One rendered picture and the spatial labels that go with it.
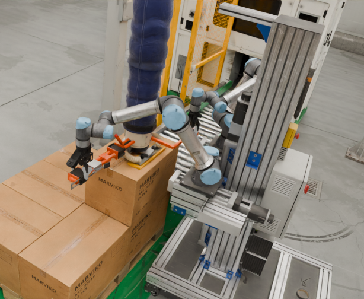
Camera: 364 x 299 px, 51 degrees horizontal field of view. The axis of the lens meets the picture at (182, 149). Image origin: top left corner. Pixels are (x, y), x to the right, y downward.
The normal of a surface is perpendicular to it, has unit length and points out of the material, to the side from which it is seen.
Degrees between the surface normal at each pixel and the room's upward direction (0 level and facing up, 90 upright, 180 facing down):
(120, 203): 90
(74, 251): 0
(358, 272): 0
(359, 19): 90
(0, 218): 0
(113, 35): 90
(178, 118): 84
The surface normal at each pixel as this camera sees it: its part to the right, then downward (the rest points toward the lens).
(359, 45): -0.39, 0.44
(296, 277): 0.17, -0.84
